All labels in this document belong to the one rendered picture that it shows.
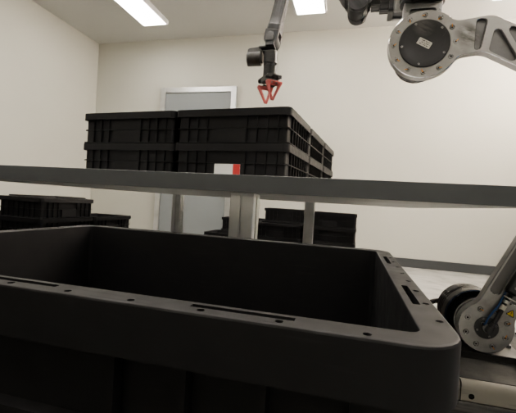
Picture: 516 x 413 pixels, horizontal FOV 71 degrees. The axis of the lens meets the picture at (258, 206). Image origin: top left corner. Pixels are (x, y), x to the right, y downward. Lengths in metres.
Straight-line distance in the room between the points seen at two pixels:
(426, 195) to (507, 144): 3.99
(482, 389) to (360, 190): 0.58
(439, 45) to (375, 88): 3.42
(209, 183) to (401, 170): 3.77
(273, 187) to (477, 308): 0.68
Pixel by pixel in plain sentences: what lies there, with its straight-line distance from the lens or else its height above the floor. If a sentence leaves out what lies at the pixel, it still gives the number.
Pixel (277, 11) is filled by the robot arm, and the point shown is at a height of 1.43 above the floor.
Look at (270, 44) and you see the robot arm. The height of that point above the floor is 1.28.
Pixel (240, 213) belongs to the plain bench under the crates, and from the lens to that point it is 0.88.
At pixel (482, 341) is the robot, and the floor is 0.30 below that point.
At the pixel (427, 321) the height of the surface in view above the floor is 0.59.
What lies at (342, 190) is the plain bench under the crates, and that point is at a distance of 0.78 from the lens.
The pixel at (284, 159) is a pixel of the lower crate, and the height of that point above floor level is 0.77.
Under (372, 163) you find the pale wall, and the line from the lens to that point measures 4.47.
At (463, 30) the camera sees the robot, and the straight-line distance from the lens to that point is 1.29.
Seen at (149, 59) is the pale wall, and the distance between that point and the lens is 5.58.
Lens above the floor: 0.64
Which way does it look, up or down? 1 degrees down
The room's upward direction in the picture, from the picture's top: 3 degrees clockwise
